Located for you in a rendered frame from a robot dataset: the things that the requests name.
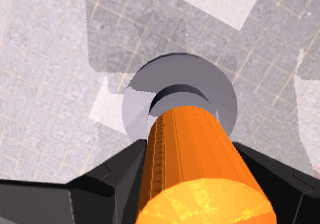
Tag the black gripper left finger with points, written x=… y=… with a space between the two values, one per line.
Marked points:
x=107 y=194

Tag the silver round pedestal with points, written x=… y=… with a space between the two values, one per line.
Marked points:
x=174 y=80

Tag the orange knob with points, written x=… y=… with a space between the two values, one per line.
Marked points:
x=193 y=174

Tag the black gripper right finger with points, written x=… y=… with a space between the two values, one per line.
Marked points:
x=293 y=195

